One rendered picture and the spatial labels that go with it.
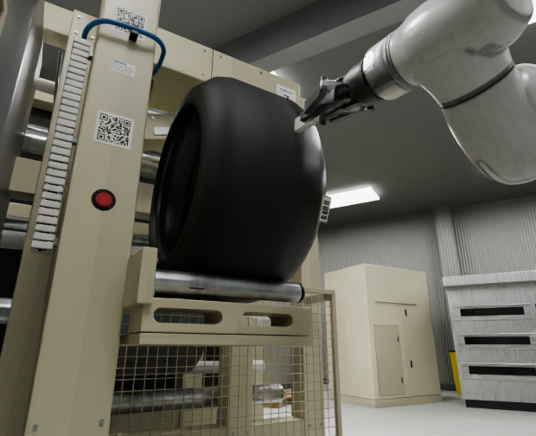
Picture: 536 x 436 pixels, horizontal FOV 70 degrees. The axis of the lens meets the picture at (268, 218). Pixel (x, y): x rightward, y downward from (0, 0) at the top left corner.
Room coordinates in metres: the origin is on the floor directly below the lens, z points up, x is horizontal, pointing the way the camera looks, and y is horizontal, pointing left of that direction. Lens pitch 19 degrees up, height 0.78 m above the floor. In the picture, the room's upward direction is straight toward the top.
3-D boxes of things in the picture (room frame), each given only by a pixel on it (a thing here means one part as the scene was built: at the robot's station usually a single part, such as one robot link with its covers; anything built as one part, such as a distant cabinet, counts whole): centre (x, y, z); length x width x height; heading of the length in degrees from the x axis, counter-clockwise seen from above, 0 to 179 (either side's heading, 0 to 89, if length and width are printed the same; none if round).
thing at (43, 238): (0.70, 0.42, 1.19); 0.05 x 0.04 x 0.48; 31
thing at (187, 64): (1.24, 0.20, 1.71); 0.61 x 0.25 x 0.15; 121
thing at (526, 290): (5.84, -3.47, 0.89); 1.40 x 1.07 x 1.79; 62
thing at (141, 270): (0.83, 0.30, 0.90); 0.40 x 0.03 x 0.10; 31
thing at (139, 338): (0.92, 0.15, 0.80); 0.37 x 0.36 x 0.02; 31
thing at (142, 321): (0.80, 0.08, 0.84); 0.36 x 0.09 x 0.06; 121
